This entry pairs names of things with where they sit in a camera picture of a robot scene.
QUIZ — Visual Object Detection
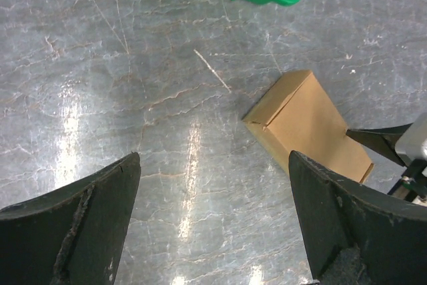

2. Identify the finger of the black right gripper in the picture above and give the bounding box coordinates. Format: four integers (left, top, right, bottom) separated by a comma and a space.
346, 123, 412, 167

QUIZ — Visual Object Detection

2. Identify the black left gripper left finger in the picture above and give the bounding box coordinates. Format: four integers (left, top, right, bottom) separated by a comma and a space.
1, 152, 141, 284

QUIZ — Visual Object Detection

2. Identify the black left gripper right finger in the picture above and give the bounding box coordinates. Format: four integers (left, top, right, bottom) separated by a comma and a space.
289, 151, 426, 284

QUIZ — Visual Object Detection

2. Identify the brown cardboard express box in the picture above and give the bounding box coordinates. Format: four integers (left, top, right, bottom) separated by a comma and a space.
243, 70, 374, 183

